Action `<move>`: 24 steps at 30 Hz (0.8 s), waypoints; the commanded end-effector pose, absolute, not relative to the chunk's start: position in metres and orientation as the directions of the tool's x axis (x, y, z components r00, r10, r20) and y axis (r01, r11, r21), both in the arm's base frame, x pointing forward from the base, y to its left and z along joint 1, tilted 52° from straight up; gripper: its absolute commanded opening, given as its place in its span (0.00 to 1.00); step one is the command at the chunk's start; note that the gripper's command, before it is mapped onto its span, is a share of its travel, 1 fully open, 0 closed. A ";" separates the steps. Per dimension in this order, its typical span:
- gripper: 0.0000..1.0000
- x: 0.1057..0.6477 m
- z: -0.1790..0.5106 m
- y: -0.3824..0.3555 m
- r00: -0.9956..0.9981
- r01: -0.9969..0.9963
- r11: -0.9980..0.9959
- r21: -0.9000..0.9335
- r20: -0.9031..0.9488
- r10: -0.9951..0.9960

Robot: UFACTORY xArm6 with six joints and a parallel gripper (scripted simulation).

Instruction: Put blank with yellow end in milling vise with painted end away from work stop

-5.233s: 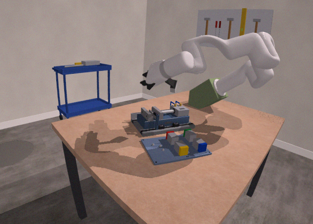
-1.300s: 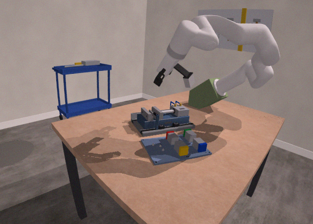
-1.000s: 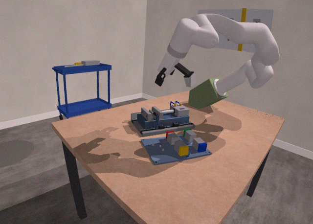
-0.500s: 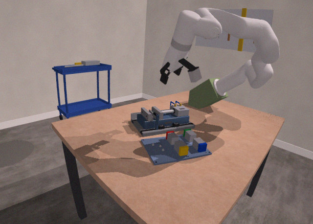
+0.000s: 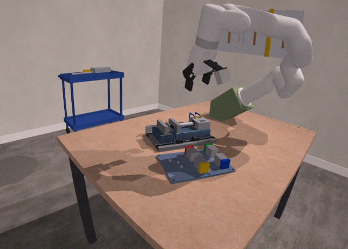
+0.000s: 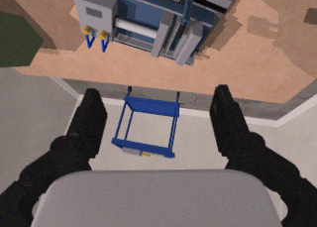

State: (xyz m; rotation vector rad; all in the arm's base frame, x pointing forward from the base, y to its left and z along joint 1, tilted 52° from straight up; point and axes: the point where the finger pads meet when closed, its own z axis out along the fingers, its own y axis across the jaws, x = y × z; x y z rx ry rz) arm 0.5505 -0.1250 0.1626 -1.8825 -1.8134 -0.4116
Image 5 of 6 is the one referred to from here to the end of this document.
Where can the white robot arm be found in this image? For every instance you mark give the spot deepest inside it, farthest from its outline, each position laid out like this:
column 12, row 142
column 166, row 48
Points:
column 286, row 78

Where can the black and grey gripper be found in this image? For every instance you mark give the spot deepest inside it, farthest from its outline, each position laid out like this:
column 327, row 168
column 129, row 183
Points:
column 196, row 60

